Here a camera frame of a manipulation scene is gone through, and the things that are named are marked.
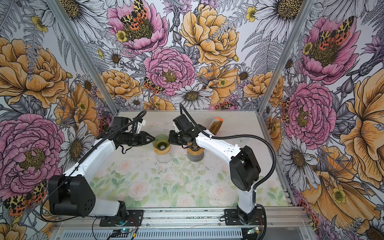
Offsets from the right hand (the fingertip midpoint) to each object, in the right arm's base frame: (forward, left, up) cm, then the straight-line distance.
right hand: (169, 145), depth 82 cm
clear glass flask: (0, +6, -16) cm, 17 cm away
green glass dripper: (+5, +5, -3) cm, 8 cm away
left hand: (+1, +9, 0) cm, 9 cm away
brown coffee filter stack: (+20, -28, -9) cm, 36 cm away
